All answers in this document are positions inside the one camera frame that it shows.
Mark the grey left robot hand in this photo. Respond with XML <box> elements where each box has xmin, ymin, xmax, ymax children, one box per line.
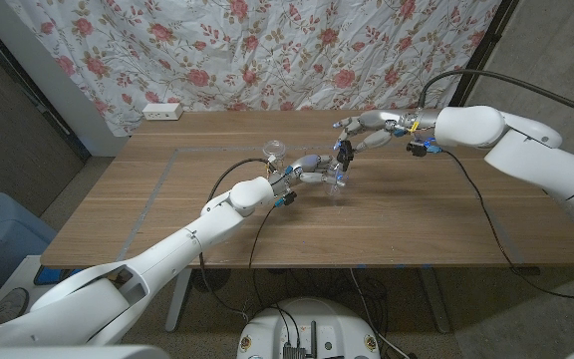
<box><xmin>269</xmin><ymin>153</ymin><xmax>351</xmax><ymax>195</ymax></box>

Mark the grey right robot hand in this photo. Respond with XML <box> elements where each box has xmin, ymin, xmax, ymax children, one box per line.
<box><xmin>332</xmin><ymin>109</ymin><xmax>440</xmax><ymax>154</ymax></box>

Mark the clear plastic spray bottle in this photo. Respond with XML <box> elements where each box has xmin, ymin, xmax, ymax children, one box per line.
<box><xmin>322</xmin><ymin>162</ymin><xmax>351</xmax><ymax>196</ymax></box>

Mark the black trigger sprayer head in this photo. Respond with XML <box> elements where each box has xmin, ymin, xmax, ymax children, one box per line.
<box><xmin>336</xmin><ymin>140</ymin><xmax>356</xmax><ymax>173</ymax></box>

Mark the white robot shoulder housing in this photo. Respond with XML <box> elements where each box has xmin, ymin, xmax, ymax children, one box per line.
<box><xmin>0</xmin><ymin>345</ymin><xmax>171</xmax><ymax>359</ymax></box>

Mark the clear glass cup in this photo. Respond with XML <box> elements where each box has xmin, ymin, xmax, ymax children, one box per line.
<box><xmin>261</xmin><ymin>140</ymin><xmax>288</xmax><ymax>169</ymax></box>

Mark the floral print backdrop cloth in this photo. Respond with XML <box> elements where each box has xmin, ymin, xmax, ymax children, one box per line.
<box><xmin>5</xmin><ymin>0</ymin><xmax>502</xmax><ymax>139</ymax></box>

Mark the black backdrop stand pole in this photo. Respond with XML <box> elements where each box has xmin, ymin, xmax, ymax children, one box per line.
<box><xmin>0</xmin><ymin>9</ymin><xmax>92</xmax><ymax>161</ymax></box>
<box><xmin>446</xmin><ymin>0</ymin><xmax>520</xmax><ymax>110</ymax></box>

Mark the black floor fan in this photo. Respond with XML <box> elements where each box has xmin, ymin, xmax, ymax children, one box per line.
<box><xmin>189</xmin><ymin>268</ymin><xmax>232</xmax><ymax>294</ymax></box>

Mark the white power strip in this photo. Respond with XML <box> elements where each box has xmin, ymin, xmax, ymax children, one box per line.
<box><xmin>142</xmin><ymin>102</ymin><xmax>184</xmax><ymax>122</ymax></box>

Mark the white robot torso base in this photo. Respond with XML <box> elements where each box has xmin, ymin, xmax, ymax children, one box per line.
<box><xmin>236</xmin><ymin>297</ymin><xmax>382</xmax><ymax>359</ymax></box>

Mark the grey table leg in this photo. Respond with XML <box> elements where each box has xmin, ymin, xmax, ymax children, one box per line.
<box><xmin>419</xmin><ymin>266</ymin><xmax>451</xmax><ymax>334</ymax></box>

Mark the white table leg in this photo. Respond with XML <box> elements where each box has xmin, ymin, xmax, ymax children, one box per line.
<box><xmin>164</xmin><ymin>267</ymin><xmax>193</xmax><ymax>333</ymax></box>

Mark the blue floor pad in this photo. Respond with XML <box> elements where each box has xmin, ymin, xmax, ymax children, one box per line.
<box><xmin>34</xmin><ymin>266</ymin><xmax>89</xmax><ymax>286</ymax></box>

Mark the blue plastic bin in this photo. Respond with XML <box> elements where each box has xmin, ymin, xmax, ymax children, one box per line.
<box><xmin>0</xmin><ymin>191</ymin><xmax>58</xmax><ymax>285</ymax></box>

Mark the grey shoe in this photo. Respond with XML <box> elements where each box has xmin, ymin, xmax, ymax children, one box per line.
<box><xmin>0</xmin><ymin>287</ymin><xmax>30</xmax><ymax>323</ymax></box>

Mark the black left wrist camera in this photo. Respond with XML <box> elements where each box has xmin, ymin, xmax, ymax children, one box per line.
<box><xmin>274</xmin><ymin>190</ymin><xmax>298</xmax><ymax>208</ymax></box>

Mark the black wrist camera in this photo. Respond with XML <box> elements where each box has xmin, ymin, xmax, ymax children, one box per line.
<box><xmin>406</xmin><ymin>139</ymin><xmax>442</xmax><ymax>159</ymax></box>
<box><xmin>274</xmin><ymin>190</ymin><xmax>298</xmax><ymax>208</ymax></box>

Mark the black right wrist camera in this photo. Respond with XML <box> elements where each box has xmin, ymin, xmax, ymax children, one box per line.
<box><xmin>406</xmin><ymin>139</ymin><xmax>442</xmax><ymax>159</ymax></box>

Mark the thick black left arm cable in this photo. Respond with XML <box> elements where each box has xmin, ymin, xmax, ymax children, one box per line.
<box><xmin>206</xmin><ymin>158</ymin><xmax>276</xmax><ymax>203</ymax></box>

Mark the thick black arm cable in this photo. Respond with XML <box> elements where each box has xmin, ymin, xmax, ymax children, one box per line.
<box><xmin>418</xmin><ymin>69</ymin><xmax>574</xmax><ymax>121</ymax></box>
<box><xmin>206</xmin><ymin>158</ymin><xmax>276</xmax><ymax>203</ymax></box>

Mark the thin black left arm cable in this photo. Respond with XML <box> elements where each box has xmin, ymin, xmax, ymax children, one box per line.
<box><xmin>247</xmin><ymin>204</ymin><xmax>281</xmax><ymax>320</ymax></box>

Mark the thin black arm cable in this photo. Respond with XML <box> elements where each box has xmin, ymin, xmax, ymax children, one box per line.
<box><xmin>247</xmin><ymin>204</ymin><xmax>281</xmax><ymax>320</ymax></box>
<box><xmin>440</xmin><ymin>149</ymin><xmax>574</xmax><ymax>302</ymax></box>

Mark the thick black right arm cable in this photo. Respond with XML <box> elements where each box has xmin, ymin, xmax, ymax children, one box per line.
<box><xmin>418</xmin><ymin>69</ymin><xmax>574</xmax><ymax>121</ymax></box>

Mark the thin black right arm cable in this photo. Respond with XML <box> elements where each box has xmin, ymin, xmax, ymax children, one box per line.
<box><xmin>440</xmin><ymin>149</ymin><xmax>574</xmax><ymax>302</ymax></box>

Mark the white floor cable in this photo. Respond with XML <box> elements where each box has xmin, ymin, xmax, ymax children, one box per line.
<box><xmin>349</xmin><ymin>268</ymin><xmax>411</xmax><ymax>359</ymax></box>

